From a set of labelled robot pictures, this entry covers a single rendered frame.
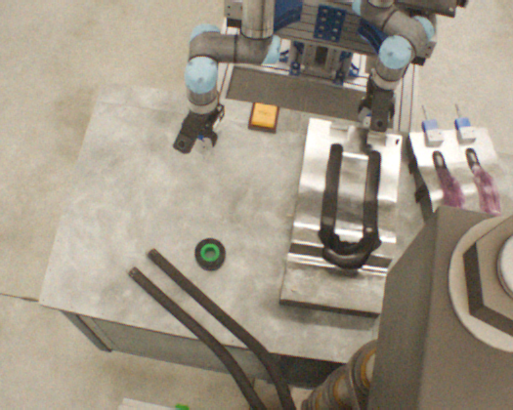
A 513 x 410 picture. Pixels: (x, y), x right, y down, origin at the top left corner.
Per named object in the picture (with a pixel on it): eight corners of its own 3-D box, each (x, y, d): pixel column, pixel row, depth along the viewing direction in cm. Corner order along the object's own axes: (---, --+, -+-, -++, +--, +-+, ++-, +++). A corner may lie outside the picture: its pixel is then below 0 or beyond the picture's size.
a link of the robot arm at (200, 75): (219, 53, 154) (217, 82, 151) (219, 77, 164) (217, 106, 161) (185, 52, 154) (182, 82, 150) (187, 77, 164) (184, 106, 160)
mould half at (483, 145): (405, 142, 193) (413, 123, 182) (482, 136, 195) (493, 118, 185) (441, 307, 174) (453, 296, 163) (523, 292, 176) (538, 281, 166)
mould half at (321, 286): (306, 133, 192) (312, 109, 179) (394, 150, 191) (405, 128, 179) (278, 304, 173) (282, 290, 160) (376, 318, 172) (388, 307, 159)
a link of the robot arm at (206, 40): (235, 40, 167) (233, 75, 163) (191, 39, 167) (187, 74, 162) (235, 21, 160) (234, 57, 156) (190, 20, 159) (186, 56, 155)
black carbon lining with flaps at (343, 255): (327, 144, 183) (332, 128, 174) (384, 155, 183) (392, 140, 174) (310, 266, 170) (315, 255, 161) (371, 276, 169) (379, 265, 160)
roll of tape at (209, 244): (230, 265, 176) (231, 261, 173) (201, 275, 175) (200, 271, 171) (219, 237, 179) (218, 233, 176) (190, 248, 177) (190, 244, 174)
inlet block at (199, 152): (212, 120, 192) (212, 110, 187) (228, 128, 191) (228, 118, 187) (188, 155, 188) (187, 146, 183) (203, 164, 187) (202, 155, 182)
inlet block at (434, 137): (413, 110, 194) (418, 101, 189) (429, 109, 194) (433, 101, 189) (424, 149, 189) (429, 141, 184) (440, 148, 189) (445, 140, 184)
